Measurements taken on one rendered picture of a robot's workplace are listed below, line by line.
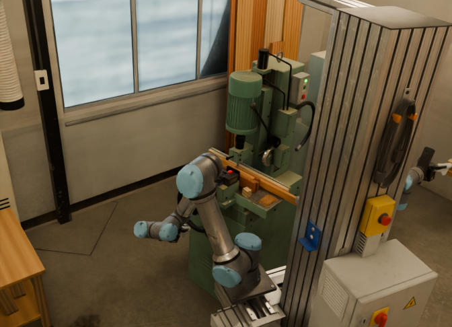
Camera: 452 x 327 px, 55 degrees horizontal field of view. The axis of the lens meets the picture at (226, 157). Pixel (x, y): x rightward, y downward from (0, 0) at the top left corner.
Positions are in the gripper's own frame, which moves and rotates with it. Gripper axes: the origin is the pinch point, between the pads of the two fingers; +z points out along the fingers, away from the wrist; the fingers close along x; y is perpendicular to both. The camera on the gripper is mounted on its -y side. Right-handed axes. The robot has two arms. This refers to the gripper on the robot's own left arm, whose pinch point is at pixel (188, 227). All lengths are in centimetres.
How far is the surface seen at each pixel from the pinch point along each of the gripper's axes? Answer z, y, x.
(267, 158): 42, -46, 1
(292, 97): 40, -83, 0
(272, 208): 31.2, -24.2, 23.3
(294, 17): 173, -164, -108
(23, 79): -23, -25, -152
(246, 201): 26.5, -21.2, 9.5
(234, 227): 37.4, -2.4, 3.3
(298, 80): 35, -93, 2
